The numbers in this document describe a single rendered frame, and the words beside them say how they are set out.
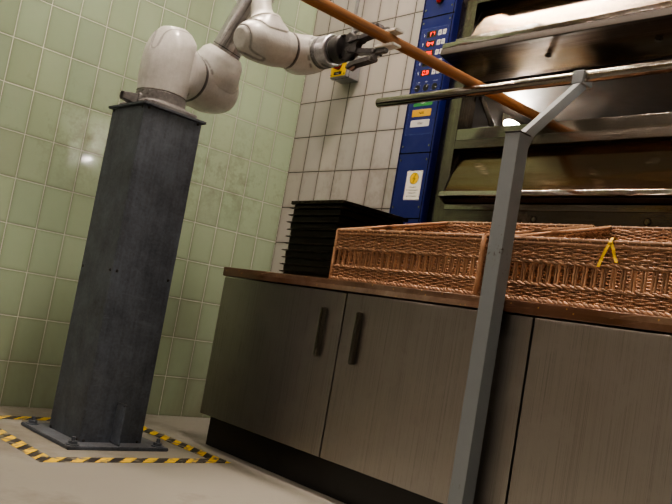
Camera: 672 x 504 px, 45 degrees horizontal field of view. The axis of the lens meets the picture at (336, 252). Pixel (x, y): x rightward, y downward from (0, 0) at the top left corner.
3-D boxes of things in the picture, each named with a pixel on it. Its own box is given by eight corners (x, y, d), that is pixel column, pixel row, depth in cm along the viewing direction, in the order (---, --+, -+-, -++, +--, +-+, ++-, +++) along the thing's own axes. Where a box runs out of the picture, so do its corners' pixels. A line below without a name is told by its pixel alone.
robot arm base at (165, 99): (105, 103, 245) (109, 85, 246) (167, 124, 260) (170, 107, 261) (135, 98, 232) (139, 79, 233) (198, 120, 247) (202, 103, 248)
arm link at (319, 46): (331, 74, 228) (345, 71, 223) (307, 63, 222) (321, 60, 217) (337, 43, 228) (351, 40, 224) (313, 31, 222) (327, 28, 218)
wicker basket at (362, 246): (434, 303, 265) (447, 221, 267) (585, 322, 222) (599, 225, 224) (323, 279, 233) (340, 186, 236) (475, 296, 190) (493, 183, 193)
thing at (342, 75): (341, 84, 325) (345, 60, 325) (358, 82, 317) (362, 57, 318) (328, 78, 320) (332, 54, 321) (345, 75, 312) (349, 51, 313)
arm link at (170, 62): (123, 87, 245) (137, 18, 247) (162, 105, 261) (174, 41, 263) (164, 87, 237) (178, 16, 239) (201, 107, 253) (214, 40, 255)
